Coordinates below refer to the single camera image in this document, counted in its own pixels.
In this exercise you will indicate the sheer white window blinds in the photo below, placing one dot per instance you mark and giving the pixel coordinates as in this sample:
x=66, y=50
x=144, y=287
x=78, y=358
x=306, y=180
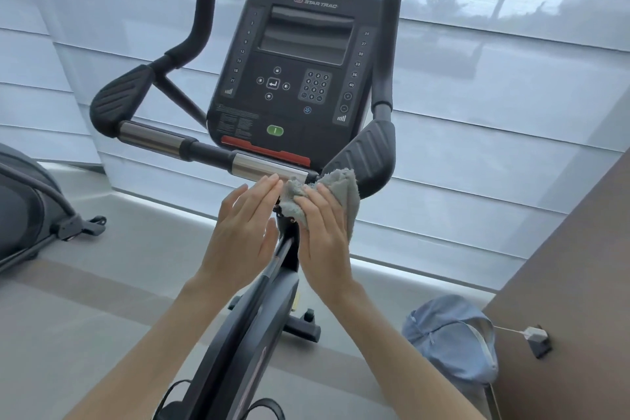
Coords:
x=492, y=99

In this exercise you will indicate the black wall socket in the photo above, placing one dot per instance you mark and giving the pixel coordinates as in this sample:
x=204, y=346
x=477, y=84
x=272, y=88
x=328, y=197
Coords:
x=543, y=347

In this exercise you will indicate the person's left hand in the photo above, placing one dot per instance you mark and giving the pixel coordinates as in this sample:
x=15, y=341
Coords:
x=236, y=242

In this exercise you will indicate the person's right thumb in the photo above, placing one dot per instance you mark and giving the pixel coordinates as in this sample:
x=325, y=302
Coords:
x=299, y=230

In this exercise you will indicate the person's left forearm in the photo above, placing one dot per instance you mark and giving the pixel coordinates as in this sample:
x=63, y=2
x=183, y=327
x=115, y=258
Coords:
x=142, y=350

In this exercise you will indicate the grey microfibre cloth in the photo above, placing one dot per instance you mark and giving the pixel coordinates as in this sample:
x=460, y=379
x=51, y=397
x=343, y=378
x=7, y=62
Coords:
x=344, y=193

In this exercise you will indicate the person's right hand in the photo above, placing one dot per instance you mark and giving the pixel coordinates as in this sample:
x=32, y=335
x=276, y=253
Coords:
x=325, y=242

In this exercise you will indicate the grey elliptical machine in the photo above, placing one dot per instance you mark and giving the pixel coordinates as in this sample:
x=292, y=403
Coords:
x=29, y=208

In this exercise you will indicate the person's left little finger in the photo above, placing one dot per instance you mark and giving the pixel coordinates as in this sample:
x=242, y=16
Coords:
x=221, y=215

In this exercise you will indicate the person's right forearm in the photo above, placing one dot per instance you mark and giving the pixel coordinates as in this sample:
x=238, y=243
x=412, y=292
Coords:
x=408, y=360

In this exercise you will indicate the white plug adapter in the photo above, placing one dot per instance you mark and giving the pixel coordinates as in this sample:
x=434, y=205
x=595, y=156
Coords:
x=535, y=333

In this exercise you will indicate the black bike console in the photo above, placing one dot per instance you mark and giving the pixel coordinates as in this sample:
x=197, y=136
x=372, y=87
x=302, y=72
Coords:
x=295, y=70

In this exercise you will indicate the person's left middle finger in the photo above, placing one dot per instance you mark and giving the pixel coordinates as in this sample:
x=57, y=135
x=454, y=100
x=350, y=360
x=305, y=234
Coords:
x=260, y=198

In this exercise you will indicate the black exercise bike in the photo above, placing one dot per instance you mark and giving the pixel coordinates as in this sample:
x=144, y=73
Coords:
x=251, y=316

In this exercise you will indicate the person's left thumb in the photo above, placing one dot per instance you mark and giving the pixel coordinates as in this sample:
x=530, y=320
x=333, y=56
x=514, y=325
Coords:
x=272, y=237

